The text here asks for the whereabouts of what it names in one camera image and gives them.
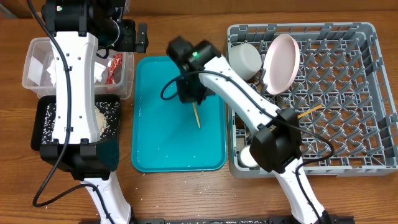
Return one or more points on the wooden chopstick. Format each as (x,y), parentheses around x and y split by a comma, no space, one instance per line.
(196,114)
(309,111)

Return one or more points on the grey dishwasher rack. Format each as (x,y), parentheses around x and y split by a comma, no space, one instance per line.
(341,68)

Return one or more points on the grey bowl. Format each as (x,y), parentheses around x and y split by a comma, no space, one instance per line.
(245,60)

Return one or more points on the white napkin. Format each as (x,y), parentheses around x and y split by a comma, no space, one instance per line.
(98,72)

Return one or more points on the pile of rice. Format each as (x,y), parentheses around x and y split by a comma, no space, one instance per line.
(107,116)

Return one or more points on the large white plate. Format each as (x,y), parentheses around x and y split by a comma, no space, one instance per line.
(281,64)

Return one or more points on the small white cup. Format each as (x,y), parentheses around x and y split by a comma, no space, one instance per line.
(245,158)

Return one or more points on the teal serving tray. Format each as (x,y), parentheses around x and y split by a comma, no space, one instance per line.
(165,134)

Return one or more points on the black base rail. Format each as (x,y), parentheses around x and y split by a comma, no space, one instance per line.
(271,220)

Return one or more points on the black food waste tray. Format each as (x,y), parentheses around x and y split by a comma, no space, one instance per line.
(40,114)

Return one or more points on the clear plastic waste bin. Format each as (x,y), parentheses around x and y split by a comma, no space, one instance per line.
(36,78)

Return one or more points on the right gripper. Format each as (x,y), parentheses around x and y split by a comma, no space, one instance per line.
(188,95)

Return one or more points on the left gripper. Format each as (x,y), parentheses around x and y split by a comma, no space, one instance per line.
(129,43)

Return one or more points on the red snack wrapper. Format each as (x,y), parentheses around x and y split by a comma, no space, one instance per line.
(113,65)

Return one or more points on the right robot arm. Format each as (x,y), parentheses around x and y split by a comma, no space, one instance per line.
(276,134)

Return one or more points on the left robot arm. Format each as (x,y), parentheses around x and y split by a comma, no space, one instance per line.
(77,31)

